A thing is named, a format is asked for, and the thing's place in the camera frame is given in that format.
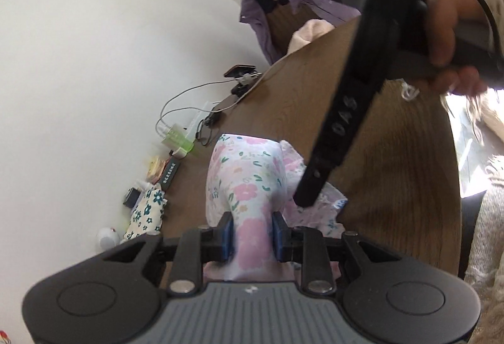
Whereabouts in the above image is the green translucent box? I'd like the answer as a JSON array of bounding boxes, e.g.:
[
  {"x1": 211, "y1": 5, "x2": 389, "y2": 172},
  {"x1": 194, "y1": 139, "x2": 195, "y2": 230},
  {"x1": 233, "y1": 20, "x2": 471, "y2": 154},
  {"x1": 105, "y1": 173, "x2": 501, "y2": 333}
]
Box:
[{"x1": 164, "y1": 125, "x2": 195, "y2": 153}]

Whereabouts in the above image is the fuzzy beige sweater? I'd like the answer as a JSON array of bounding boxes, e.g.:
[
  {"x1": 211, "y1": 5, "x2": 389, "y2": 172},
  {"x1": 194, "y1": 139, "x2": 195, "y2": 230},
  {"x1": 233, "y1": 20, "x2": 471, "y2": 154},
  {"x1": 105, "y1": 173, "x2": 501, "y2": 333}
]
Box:
[{"x1": 462, "y1": 154, "x2": 504, "y2": 344}]

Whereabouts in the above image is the small-flowered pink garment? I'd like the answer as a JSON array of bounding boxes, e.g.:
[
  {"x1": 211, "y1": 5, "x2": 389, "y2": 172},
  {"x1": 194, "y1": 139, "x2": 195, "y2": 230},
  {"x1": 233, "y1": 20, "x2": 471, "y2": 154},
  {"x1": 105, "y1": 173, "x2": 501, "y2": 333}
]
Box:
[{"x1": 280, "y1": 140, "x2": 349, "y2": 239}]

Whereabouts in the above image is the white cable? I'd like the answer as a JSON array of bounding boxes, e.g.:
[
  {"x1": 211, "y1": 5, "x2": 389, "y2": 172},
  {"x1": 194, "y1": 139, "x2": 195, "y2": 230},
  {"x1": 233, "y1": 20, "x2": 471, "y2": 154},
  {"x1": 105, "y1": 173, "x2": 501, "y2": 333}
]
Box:
[{"x1": 155, "y1": 72, "x2": 264, "y2": 137}]

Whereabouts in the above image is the large-flowered pink garment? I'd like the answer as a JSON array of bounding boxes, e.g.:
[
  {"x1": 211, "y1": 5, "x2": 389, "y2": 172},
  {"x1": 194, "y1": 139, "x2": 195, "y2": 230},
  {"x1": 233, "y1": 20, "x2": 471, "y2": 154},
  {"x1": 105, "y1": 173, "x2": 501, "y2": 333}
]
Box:
[{"x1": 203, "y1": 133, "x2": 304, "y2": 282}]

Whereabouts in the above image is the person's right hand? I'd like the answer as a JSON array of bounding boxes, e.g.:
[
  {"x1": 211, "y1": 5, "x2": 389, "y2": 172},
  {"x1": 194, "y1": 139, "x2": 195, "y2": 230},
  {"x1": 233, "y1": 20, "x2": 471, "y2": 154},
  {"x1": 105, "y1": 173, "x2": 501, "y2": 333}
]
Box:
[{"x1": 421, "y1": 0, "x2": 489, "y2": 96}]

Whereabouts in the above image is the small black box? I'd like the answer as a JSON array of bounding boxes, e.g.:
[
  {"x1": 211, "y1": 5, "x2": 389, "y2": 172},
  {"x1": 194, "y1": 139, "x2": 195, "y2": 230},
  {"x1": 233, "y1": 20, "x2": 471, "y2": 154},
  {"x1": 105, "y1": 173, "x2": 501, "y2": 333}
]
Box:
[{"x1": 122, "y1": 187, "x2": 143, "y2": 208}]

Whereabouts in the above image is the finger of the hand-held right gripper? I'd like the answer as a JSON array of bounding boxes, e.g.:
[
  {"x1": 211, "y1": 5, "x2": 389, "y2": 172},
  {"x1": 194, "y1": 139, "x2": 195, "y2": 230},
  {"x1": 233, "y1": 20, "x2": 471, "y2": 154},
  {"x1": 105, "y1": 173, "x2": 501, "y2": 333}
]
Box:
[{"x1": 295, "y1": 159, "x2": 337, "y2": 208}]

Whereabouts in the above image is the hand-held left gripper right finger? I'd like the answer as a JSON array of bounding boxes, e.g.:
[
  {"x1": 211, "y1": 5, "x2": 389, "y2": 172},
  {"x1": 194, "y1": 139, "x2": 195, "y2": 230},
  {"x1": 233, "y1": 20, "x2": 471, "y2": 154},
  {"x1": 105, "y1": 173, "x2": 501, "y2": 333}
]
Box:
[{"x1": 272, "y1": 211, "x2": 400, "y2": 295}]

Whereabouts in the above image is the dark tissue box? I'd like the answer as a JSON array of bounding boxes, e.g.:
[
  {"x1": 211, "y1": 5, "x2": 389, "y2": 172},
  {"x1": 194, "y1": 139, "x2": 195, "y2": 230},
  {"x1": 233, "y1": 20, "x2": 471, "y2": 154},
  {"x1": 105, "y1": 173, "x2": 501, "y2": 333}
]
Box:
[{"x1": 158, "y1": 158, "x2": 182, "y2": 188}]

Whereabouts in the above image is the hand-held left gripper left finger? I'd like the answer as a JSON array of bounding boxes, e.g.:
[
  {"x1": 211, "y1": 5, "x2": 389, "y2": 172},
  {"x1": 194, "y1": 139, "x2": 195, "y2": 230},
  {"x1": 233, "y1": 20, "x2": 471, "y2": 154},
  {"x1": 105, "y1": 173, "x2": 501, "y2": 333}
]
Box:
[{"x1": 103, "y1": 212, "x2": 235, "y2": 296}]

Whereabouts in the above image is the purple jacket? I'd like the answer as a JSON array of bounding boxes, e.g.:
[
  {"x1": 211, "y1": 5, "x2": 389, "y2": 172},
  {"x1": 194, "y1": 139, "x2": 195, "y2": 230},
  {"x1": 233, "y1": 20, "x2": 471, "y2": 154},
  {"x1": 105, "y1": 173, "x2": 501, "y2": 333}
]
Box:
[{"x1": 239, "y1": 0, "x2": 362, "y2": 66}]

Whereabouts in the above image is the white drawstring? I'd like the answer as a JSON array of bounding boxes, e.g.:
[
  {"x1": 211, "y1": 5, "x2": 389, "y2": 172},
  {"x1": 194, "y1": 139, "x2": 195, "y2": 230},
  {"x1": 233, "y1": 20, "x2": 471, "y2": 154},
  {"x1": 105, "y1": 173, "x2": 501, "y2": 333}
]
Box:
[{"x1": 399, "y1": 82, "x2": 421, "y2": 102}]

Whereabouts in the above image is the peach cloth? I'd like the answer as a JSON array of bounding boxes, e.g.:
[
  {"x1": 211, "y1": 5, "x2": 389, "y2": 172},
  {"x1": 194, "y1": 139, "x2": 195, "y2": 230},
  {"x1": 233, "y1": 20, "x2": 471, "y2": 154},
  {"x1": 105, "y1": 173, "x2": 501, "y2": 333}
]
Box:
[{"x1": 286, "y1": 18, "x2": 336, "y2": 56}]

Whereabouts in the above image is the white blue-flowered garment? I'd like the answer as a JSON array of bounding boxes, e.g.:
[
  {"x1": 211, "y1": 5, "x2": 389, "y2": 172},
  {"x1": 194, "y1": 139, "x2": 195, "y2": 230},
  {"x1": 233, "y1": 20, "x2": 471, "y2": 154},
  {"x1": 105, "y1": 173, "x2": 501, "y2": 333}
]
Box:
[{"x1": 119, "y1": 186, "x2": 168, "y2": 245}]

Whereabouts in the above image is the black phone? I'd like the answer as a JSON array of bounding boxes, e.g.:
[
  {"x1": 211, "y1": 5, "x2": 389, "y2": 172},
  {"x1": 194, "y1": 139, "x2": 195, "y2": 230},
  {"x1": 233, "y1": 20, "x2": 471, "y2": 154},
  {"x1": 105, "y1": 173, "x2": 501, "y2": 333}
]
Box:
[{"x1": 224, "y1": 64, "x2": 257, "y2": 79}]

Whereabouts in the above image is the yellow packet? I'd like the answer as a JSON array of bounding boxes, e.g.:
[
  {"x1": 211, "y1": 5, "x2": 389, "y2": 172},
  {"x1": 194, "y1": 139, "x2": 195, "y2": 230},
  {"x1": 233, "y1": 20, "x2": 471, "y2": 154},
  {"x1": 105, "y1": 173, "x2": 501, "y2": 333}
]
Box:
[{"x1": 146, "y1": 156, "x2": 167, "y2": 182}]

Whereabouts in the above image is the black corded device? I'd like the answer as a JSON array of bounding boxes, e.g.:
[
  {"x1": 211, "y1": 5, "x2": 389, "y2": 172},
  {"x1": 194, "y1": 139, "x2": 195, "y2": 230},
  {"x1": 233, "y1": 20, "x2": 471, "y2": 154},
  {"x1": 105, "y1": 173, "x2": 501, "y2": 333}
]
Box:
[{"x1": 196, "y1": 111, "x2": 222, "y2": 147}]

